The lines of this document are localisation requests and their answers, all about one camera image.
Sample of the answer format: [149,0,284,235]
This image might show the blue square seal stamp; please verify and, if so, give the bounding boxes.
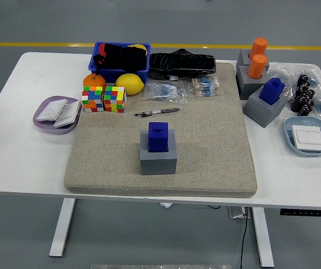
[147,122,169,154]
[258,77,286,106]

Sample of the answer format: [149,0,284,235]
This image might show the grey square-hole seal holder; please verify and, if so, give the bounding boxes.
[243,84,289,129]
[139,129,177,176]

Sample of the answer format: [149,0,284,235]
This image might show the grey round-hole seal holder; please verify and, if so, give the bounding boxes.
[236,49,270,71]
[235,64,269,101]

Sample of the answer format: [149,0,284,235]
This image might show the orange cylinder seal stamp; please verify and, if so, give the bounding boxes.
[249,37,269,60]
[246,53,268,80]

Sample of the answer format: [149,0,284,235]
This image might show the purple plate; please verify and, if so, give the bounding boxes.
[32,95,82,136]

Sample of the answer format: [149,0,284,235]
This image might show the orange fruit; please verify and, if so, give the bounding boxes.
[82,73,107,88]

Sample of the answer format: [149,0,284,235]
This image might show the multicolour puzzle cube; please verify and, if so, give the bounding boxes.
[81,86,105,113]
[103,86,128,114]

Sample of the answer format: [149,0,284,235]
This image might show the blue plastic bin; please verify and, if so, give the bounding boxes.
[87,41,152,84]

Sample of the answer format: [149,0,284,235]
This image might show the black cloth bundle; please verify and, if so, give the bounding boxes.
[92,43,147,74]

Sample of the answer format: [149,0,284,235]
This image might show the yellow lemon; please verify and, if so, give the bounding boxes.
[114,73,145,96]

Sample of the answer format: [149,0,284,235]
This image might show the white table leg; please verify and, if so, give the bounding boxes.
[251,207,275,268]
[49,197,76,258]

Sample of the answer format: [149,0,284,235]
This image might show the black slim pen tool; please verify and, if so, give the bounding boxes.
[134,108,181,118]

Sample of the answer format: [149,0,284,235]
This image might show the clear bag of resistors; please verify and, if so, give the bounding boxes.
[187,76,222,98]
[142,79,188,105]

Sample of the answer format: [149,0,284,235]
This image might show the grey-brown fabric mat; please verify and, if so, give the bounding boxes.
[64,62,258,199]

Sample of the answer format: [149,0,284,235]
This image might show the silver box under table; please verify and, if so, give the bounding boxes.
[227,206,252,219]

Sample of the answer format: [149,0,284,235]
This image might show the clear plastic bags pile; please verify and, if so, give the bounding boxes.
[266,62,321,120]

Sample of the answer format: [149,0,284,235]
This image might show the blue-grey plate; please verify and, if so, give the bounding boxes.
[283,116,321,157]

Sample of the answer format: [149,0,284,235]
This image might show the black table control panel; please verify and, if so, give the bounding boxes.
[279,208,321,217]

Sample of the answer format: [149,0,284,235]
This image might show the black power cable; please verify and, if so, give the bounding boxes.
[240,207,249,269]

